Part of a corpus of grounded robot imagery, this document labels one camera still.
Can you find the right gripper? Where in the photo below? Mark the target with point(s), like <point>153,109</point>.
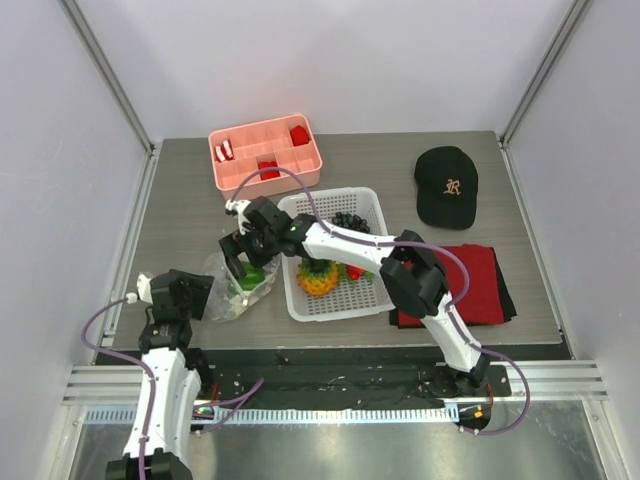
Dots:
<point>245,248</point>

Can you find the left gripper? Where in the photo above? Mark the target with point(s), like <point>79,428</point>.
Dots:
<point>199,287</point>

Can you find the green fake leafy vegetable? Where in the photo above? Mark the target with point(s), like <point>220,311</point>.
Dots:
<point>255,276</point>

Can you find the polka dot zip bag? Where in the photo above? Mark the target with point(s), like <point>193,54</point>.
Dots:
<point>229,297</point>

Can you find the dark fake grape bunch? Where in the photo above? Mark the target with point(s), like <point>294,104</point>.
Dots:
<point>351,222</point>

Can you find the red fake chili pepper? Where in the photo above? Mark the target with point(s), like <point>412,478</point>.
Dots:
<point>354,273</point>

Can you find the white plastic basket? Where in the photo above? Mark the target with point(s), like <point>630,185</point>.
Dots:
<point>350,298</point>

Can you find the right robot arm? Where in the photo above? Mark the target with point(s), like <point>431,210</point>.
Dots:
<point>414,278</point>

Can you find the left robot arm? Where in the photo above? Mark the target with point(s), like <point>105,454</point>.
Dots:
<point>173,376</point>

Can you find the red rolled sock front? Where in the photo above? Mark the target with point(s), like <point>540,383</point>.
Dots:
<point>268,170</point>

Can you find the red rolled sock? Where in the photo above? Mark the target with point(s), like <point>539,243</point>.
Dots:
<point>299,136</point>
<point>268,170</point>

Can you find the red white striped sock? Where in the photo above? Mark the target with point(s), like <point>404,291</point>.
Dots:
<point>224,152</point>

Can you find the pink divided organizer box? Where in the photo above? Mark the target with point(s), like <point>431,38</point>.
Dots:
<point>265,141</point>

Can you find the red rolled sock back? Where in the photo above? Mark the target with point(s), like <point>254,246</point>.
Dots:
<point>299,136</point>

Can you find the black baseball cap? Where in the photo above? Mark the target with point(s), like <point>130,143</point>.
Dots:
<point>447,184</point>

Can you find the black folded cloth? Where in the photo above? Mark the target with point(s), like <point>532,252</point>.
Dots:
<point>506,295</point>

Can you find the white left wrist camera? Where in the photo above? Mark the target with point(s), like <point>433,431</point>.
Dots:
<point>143,290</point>

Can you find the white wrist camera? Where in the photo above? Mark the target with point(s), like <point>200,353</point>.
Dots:
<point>143,290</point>
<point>239,209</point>

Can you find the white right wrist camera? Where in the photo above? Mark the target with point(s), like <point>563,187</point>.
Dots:
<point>239,209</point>

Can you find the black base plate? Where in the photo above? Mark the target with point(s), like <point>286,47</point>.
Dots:
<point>335,379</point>

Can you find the white slotted cable duct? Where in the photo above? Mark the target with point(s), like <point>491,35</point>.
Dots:
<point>125,415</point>

